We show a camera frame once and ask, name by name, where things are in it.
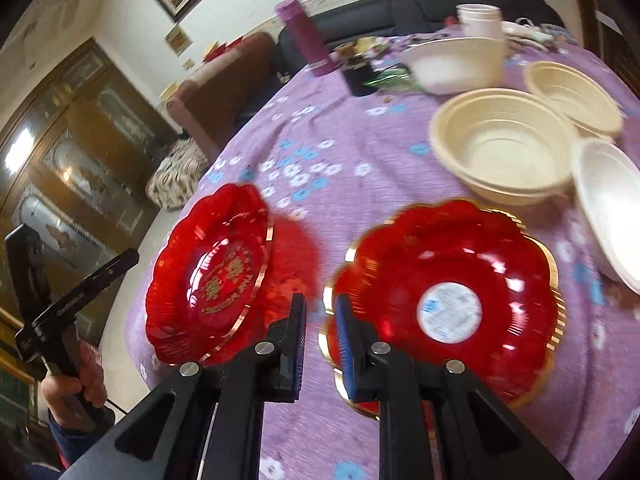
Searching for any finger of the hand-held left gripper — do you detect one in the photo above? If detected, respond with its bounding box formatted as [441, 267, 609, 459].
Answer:
[85, 248, 140, 294]
[4, 224, 52, 333]

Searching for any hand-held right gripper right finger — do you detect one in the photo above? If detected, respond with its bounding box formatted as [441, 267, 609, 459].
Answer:
[334, 294, 576, 480]

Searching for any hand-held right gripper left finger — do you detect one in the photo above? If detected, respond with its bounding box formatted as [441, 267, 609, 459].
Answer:
[65, 292, 308, 480]

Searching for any red plate gold print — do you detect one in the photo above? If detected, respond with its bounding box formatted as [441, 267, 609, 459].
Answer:
[145, 183, 275, 366]

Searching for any red plate white sticker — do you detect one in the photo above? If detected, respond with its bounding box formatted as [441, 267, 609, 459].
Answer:
[320, 199, 568, 421]

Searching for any wide cream plastic bowl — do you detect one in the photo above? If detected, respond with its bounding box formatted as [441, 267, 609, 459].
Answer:
[428, 88, 582, 207]

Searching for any large white bowl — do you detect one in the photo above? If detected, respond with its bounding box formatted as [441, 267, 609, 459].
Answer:
[401, 36, 507, 96]

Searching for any small white bowl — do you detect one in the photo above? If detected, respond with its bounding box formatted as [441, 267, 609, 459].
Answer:
[570, 138, 640, 297]

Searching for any cream bowl patterned rim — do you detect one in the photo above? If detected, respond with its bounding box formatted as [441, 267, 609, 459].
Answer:
[524, 61, 626, 142]

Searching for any person's left forearm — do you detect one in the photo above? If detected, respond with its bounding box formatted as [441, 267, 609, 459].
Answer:
[47, 409, 108, 471]

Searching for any person's left hand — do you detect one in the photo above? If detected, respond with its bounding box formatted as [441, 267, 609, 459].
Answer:
[40, 342, 108, 431]

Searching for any patterned cloth bundle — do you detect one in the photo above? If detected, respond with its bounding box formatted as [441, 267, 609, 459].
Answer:
[146, 139, 211, 211]

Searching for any wooden glass-panel door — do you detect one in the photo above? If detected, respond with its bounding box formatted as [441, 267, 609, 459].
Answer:
[0, 37, 187, 411]

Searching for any purple floral tablecloth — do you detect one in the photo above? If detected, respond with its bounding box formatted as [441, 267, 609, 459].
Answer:
[122, 35, 640, 480]

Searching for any brown chair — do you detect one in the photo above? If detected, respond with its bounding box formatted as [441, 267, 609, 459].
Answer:
[166, 31, 281, 161]

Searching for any red box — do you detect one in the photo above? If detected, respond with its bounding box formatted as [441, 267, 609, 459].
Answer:
[202, 35, 246, 63]

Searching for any black jar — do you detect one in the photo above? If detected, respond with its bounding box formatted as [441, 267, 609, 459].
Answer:
[342, 57, 376, 97]

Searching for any green wrapper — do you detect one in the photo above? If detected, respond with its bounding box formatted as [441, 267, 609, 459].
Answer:
[362, 67, 417, 92]

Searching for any purple thermos bottle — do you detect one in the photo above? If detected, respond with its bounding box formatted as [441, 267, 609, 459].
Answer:
[276, 0, 333, 78]

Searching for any tan snack packet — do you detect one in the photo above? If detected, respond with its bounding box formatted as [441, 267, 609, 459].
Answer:
[334, 37, 376, 59]

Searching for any black sofa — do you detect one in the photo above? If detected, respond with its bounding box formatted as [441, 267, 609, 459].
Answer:
[235, 0, 566, 126]

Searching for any white plastic jar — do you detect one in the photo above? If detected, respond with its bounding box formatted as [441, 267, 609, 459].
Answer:
[455, 3, 503, 41]

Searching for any white cloth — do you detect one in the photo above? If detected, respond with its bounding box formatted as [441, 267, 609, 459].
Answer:
[502, 19, 571, 52]

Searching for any wooden display cabinet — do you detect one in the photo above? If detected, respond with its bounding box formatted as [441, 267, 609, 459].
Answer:
[570, 0, 640, 96]

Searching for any small framed wall picture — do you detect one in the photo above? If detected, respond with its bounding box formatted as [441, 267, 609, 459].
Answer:
[165, 26, 193, 56]

